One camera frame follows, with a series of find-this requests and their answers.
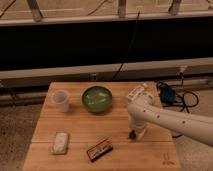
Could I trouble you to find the white sponge block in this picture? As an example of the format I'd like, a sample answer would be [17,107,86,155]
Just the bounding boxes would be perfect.
[52,132,69,155]

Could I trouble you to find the black hanging cable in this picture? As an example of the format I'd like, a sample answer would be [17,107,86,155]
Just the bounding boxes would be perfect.
[111,11,142,81]

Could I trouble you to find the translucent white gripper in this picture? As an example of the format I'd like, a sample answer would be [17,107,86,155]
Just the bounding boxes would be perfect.
[129,118,147,140]

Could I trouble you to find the dark red pepper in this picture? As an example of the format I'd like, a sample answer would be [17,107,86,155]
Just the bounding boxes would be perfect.
[129,130,136,140]

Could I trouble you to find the green bowl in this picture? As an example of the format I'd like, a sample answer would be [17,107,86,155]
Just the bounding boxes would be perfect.
[82,86,112,113]

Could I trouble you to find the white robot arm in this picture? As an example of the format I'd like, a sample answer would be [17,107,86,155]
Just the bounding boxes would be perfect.
[127,95,213,147]

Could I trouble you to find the white plastic bottle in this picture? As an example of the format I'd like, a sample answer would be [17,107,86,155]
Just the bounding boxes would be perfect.
[126,83,147,103]

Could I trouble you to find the black cable bundle on floor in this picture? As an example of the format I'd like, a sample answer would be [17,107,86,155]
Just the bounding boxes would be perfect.
[155,71,200,139]

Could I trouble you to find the wooden cutting board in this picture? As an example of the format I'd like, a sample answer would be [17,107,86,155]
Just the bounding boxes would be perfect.
[23,82,181,171]

